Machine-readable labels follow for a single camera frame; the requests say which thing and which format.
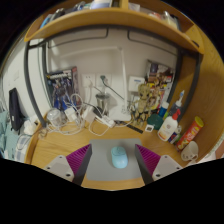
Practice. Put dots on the green round container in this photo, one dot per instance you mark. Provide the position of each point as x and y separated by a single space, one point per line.
155 122

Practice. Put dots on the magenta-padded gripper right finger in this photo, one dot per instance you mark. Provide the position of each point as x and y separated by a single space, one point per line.
165 166

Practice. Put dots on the wooden shelf unit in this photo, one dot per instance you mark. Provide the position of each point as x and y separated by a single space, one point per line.
113 16

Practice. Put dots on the robot model kit box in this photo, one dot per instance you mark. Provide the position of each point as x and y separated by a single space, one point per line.
61 86

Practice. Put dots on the white lotion bottle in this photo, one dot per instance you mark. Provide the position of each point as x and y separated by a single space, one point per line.
167 128

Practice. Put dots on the white mug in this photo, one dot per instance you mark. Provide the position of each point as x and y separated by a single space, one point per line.
189 151

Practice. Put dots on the white tissue pack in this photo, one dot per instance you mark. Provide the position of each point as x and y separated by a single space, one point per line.
30 126

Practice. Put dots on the white wall socket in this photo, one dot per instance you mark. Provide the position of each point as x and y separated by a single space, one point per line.
107 81
88 80

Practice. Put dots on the small white cube clock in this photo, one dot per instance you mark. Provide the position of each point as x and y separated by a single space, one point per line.
149 128

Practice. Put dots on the white wall box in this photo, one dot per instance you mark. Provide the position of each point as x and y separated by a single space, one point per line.
136 83

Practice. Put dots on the colourful printed box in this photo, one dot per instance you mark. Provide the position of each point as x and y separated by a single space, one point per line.
160 71

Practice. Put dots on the brown tree figure toy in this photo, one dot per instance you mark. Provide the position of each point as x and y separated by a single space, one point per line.
143 103

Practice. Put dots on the white multi-port charger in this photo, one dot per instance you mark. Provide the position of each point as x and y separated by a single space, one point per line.
70 113

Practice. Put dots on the blue bottle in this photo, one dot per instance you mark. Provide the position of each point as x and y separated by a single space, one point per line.
163 109

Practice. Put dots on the light blue computer mouse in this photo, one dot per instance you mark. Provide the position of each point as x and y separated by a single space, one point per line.
119 157

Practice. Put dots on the dark bottle with white nozzle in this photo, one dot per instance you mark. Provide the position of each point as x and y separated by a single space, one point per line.
177 105

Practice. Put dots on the black backpack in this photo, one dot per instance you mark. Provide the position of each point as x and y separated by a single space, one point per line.
15 110

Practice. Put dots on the clear snack bag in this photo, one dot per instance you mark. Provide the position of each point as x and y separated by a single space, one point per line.
42 133

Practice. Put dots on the red and yellow snack can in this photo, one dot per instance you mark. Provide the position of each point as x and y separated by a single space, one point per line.
190 133

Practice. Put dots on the metal tumbler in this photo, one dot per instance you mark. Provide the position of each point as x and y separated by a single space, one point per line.
102 104

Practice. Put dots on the checked bed blanket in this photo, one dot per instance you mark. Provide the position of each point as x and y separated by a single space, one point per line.
13 143

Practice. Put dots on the white cup with domed lid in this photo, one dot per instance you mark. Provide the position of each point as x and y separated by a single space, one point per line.
55 117

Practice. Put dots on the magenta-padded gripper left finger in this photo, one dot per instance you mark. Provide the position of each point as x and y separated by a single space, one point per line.
61 166

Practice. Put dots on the grey mouse pad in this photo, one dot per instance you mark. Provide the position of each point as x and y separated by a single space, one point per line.
101 160

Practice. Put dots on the white power strip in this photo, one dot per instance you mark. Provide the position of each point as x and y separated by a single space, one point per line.
106 121

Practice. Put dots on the grey metal frame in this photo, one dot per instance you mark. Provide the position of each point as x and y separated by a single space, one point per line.
28 76

